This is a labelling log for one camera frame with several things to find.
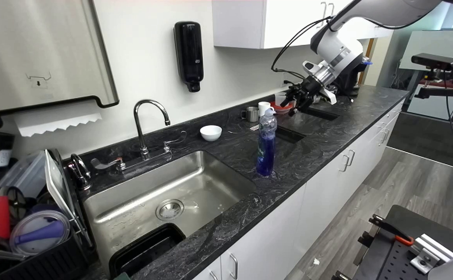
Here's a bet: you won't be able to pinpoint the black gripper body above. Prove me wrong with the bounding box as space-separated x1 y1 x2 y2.
293 76 325 107

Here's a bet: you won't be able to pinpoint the blue dish soap bottle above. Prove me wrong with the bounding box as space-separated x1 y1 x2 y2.
255 105 279 177

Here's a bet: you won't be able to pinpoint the red dish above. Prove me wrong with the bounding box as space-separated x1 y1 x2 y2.
271 101 297 115

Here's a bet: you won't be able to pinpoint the stainless steel sink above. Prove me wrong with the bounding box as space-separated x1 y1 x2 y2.
82 149 255 266

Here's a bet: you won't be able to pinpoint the black dish rack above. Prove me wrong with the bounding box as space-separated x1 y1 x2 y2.
0 149 95 280

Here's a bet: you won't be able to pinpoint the stainless steel cup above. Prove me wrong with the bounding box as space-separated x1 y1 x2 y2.
244 105 261 124

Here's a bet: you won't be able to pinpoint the black coffee machine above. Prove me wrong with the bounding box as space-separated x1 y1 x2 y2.
339 52 372 98

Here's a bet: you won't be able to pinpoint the small white bowl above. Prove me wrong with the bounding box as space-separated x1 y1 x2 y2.
199 122 224 143

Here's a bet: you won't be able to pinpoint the white base cabinets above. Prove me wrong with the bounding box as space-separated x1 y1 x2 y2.
191 99 406 280

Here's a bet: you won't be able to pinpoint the black table with equipment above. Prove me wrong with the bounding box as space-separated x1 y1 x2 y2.
409 51 453 102

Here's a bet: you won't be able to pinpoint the chrome gooseneck faucet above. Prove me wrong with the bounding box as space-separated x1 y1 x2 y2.
132 98 173 160

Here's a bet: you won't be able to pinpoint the black equipment cart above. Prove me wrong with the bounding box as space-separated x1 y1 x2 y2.
352 203 453 280

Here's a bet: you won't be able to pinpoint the silver metal bars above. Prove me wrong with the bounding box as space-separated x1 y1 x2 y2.
409 231 453 276

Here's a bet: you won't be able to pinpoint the small curved chrome tap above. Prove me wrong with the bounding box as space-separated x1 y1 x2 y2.
68 152 93 192

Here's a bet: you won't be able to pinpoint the white paper towel sheet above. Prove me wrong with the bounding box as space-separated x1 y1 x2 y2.
12 108 104 140

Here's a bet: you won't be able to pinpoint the white plastic board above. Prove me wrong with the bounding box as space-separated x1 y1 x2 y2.
44 147 82 230

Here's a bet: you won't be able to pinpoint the stainless paper towel dispenser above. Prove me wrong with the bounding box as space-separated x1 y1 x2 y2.
0 0 121 132

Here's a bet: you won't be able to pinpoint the clear plastic container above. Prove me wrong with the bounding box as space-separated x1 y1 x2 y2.
0 149 48 200

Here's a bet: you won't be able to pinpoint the clear round lid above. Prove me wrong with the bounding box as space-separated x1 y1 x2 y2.
8 208 73 256

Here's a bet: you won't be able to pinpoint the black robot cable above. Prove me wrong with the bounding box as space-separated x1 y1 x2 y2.
269 15 336 79

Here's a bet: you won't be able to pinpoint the black wall soap dispenser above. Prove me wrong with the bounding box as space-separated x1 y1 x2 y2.
173 20 205 93

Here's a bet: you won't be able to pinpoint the chrome faucet handle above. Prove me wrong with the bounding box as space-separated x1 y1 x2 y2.
89 154 128 174
160 135 188 155

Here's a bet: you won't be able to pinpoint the black tool orange handle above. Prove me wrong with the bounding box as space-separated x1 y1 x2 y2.
369 213 416 248

